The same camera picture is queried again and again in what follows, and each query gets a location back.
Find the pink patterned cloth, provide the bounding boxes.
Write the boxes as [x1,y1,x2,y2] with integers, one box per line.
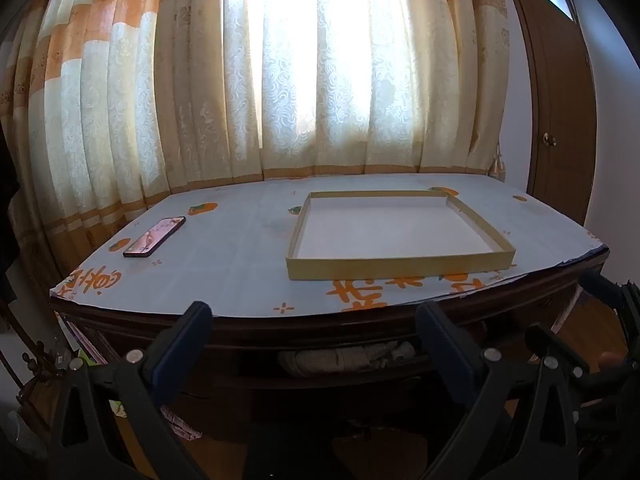
[160,405,202,442]

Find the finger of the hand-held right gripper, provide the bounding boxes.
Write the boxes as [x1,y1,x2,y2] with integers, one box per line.
[579,269,640,313]
[525,325,592,379]

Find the curtain tassel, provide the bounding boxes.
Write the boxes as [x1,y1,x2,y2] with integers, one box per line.
[489,142,507,181]

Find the cream patterned underwear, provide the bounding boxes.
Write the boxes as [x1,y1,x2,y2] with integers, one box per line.
[277,340,416,376]

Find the black smartphone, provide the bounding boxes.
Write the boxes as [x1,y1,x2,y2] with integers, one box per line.
[123,216,187,259]

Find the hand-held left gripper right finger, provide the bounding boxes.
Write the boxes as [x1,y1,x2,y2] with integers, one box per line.
[416,301,593,480]

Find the dark wooden desk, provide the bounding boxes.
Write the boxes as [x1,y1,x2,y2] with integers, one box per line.
[50,250,613,441]

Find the shallow tan cardboard tray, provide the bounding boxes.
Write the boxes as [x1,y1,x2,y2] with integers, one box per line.
[286,190,516,281]

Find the pile of colourful papers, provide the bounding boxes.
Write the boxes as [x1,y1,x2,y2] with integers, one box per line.
[57,312,126,366]

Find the cream and orange curtain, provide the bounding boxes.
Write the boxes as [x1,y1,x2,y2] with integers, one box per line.
[0,0,511,281]

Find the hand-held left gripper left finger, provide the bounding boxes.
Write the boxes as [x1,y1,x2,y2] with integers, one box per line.
[47,301,216,480]

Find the brown wooden door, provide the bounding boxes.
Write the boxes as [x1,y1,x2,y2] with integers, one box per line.
[502,0,598,226]

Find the wooden drawer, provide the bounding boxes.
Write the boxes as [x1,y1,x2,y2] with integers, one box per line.
[235,337,441,411]

